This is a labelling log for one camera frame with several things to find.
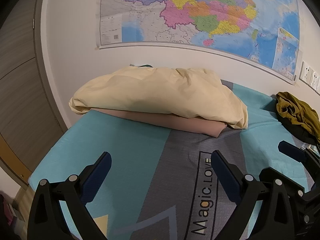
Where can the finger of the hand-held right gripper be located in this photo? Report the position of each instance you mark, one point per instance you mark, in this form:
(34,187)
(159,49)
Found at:
(292,185)
(291,151)

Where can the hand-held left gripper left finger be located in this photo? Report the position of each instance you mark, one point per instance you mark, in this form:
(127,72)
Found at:
(96,177)

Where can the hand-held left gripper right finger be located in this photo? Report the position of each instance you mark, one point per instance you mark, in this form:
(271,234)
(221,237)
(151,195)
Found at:
(225,177)

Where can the large cream cloth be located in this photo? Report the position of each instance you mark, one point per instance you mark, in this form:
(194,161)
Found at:
(155,92)

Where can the black garment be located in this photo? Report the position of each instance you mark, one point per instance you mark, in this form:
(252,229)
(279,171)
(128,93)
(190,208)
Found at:
(300,133)

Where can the teal grey printed blanket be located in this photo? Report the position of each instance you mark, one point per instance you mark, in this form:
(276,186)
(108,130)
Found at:
(125,150)

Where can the olive green garment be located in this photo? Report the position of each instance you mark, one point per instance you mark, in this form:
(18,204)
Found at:
(297,110)

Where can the pink garment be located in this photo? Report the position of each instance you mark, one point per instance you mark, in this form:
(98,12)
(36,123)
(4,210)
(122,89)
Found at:
(190,126)

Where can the brown wooden wardrobe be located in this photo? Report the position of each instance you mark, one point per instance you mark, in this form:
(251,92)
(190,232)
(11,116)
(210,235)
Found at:
(20,92)

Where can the white wall port panel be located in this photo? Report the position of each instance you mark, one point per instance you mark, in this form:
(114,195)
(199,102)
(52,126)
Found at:
(318,84)

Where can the white wall socket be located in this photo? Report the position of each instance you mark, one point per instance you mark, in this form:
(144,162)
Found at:
(305,72)
(314,78)

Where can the colourful wall map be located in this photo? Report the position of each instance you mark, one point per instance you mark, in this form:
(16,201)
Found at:
(200,10)

